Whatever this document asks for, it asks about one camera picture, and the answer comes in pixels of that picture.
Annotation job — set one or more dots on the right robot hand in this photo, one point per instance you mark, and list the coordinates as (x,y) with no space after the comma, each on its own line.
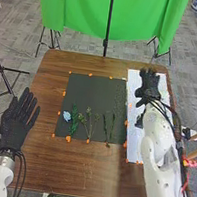
(149,86)

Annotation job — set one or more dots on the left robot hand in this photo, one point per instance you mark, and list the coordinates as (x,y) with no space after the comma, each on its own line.
(16,122)

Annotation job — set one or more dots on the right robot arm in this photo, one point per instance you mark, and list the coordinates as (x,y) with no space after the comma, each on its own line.
(160,161)

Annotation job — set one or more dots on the black stand legs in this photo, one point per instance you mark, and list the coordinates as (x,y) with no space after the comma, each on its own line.
(161,51)
(51,40)

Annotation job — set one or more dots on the blue flower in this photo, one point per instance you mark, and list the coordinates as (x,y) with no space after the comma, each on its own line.
(67,116)

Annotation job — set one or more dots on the black tripod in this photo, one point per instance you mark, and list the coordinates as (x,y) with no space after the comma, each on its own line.
(0,73)

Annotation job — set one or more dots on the white sheet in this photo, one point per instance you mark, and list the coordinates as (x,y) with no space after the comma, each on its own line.
(130,137)

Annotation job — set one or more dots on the dark mat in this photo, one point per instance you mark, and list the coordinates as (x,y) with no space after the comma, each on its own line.
(93,96)

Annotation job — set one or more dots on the black stand pole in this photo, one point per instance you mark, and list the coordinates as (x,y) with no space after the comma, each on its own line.
(109,20)

